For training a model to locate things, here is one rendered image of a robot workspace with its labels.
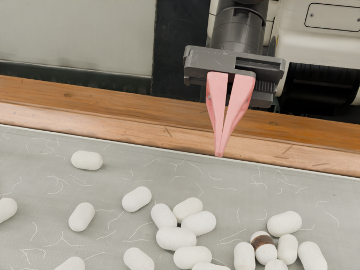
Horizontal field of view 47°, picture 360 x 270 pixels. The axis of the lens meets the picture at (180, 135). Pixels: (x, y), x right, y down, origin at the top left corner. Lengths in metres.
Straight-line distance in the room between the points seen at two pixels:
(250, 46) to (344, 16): 0.56
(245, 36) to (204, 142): 0.17
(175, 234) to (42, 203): 0.15
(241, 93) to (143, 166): 0.17
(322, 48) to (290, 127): 0.38
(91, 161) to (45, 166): 0.06
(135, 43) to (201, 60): 2.07
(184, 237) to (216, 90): 0.14
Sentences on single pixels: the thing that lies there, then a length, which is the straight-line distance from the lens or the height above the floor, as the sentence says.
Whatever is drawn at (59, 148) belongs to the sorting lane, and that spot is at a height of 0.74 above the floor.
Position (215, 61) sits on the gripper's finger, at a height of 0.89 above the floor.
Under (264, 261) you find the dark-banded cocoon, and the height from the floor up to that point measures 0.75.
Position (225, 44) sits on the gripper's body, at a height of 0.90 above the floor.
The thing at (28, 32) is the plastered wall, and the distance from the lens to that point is 2.66.
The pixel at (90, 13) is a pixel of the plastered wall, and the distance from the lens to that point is 2.50.
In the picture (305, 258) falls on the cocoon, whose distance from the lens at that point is 0.41.
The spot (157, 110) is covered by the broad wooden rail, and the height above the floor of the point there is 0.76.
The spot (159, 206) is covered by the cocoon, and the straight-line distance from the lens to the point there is 0.42.
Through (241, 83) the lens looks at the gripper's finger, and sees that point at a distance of 0.41.
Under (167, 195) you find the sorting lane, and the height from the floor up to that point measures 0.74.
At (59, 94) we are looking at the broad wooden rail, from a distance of 0.65.
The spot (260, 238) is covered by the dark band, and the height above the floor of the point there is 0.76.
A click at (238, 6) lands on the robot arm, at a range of 0.47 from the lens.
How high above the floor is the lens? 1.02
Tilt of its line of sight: 29 degrees down
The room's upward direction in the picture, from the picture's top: 5 degrees clockwise
